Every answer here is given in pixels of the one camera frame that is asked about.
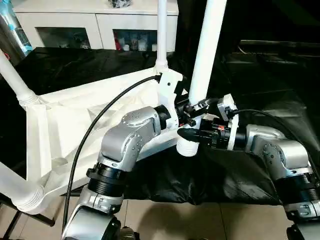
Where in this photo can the light blue plastic pack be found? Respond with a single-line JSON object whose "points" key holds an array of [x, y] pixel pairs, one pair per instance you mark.
{"points": [[10, 25]]}

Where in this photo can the black folding table frame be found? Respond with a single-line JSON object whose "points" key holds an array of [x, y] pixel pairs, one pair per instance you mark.
{"points": [[25, 217]]}

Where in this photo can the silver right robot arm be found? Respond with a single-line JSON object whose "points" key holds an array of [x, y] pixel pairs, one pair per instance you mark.
{"points": [[280, 155]]}

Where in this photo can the grey object on cabinet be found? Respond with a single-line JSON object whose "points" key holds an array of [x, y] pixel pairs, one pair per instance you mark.
{"points": [[120, 3]]}

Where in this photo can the white cabinet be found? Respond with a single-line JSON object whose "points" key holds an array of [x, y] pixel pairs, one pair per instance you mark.
{"points": [[90, 20]]}

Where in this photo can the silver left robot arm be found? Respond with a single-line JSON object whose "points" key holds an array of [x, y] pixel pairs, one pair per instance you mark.
{"points": [[130, 137]]}

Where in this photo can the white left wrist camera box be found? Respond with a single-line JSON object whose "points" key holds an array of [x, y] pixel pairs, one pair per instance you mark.
{"points": [[170, 87]]}

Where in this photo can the black mat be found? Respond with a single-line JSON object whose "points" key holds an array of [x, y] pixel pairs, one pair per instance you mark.
{"points": [[220, 175]]}

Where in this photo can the white plastic table top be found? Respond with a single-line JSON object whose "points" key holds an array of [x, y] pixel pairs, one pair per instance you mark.
{"points": [[65, 120]]}

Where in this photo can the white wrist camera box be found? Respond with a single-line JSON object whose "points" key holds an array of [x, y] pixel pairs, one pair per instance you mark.
{"points": [[170, 87], [227, 107]]}

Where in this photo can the white plastic table leg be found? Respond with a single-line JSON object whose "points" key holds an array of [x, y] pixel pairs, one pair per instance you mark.
{"points": [[205, 55], [162, 35], [20, 192], [17, 82]]}

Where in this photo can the small red bottle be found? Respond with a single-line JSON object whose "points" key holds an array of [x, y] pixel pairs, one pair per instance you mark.
{"points": [[117, 44]]}

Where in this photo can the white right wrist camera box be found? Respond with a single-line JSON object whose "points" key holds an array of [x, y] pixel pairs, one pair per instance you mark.
{"points": [[227, 107]]}

